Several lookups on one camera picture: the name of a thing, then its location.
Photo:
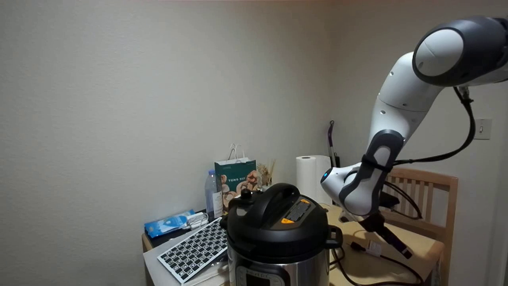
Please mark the wooden slatted chair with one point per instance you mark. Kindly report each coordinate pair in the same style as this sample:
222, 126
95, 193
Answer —
439, 183

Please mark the small white packet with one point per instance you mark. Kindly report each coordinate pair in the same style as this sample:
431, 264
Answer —
198, 220

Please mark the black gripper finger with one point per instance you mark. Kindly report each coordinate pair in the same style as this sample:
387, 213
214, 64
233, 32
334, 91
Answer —
404, 250
390, 239

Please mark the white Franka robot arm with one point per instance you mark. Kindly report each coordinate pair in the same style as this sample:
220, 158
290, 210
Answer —
403, 100

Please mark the black steel pressure cooker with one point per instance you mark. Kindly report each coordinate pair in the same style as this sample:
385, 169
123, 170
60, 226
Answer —
280, 232

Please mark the clear plastic water bottle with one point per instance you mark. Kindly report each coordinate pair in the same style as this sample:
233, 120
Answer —
212, 193

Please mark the brown dried plant bundle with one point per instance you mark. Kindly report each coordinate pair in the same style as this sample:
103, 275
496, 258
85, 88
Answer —
265, 175

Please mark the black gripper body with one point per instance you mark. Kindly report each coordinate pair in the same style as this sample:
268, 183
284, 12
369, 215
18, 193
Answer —
379, 216

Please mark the white wall light switch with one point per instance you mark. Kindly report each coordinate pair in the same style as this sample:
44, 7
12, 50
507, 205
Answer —
485, 129

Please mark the white paper towel roll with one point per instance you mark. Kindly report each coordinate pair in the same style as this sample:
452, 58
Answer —
311, 175

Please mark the green paper gift bag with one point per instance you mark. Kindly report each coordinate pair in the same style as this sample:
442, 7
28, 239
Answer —
236, 169

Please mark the blue wet wipes pack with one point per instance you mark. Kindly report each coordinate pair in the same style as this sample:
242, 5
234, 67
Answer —
165, 224

